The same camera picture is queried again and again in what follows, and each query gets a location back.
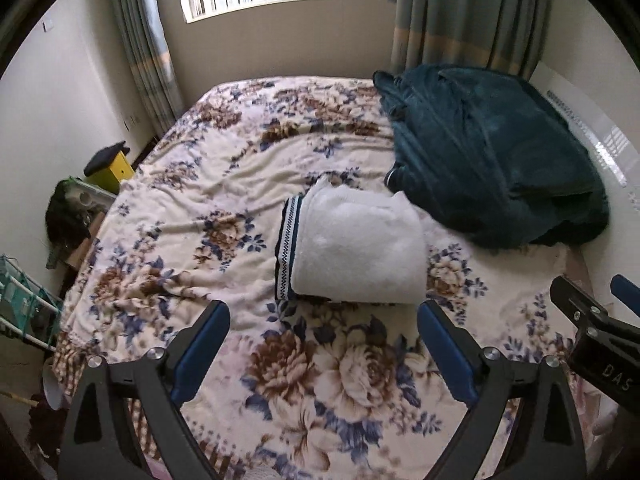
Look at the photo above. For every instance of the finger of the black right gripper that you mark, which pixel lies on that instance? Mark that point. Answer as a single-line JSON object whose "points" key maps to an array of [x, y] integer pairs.
{"points": [[627, 292]]}

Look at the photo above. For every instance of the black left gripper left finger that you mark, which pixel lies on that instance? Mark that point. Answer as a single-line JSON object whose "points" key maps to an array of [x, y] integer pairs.
{"points": [[99, 441]]}

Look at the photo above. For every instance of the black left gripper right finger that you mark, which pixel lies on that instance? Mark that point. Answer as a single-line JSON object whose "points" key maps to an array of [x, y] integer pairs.
{"points": [[545, 441]]}

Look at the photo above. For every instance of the white knitted sweater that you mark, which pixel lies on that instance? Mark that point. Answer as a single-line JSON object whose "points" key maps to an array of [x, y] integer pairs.
{"points": [[360, 246]]}

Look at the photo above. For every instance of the dark teal fleece blanket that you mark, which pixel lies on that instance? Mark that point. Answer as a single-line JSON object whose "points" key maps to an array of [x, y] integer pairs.
{"points": [[486, 155]]}

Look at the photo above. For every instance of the floral bed blanket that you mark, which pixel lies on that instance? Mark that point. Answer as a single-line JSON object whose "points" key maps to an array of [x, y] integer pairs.
{"points": [[308, 388]]}

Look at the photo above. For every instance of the navy striped folded garment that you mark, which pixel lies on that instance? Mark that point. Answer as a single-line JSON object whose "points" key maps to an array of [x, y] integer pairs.
{"points": [[285, 249]]}

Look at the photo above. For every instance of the black bag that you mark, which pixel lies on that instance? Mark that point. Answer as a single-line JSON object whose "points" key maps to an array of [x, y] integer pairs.
{"points": [[64, 225]]}

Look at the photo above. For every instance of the clear plastic storage bin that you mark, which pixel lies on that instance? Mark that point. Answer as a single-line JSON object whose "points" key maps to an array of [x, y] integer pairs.
{"points": [[87, 197]]}

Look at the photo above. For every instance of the yellow box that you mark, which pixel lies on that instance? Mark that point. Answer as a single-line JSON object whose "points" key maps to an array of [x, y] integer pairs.
{"points": [[111, 177]]}

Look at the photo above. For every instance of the black hat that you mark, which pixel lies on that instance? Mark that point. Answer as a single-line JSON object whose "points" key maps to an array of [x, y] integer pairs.
{"points": [[104, 157]]}

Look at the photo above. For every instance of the grey-green curtain right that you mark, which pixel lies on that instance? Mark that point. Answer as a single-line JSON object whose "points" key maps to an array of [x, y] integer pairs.
{"points": [[503, 35]]}

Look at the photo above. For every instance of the grey-green curtain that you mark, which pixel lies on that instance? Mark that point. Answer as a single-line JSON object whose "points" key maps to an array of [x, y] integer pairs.
{"points": [[150, 61], [503, 35]]}

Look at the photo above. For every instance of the grey-green curtain left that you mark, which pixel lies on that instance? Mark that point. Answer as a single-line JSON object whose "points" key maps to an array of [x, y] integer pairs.
{"points": [[150, 61]]}

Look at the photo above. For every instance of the teal wire rack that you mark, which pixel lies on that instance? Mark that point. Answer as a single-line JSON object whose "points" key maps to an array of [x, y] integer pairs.
{"points": [[28, 311]]}

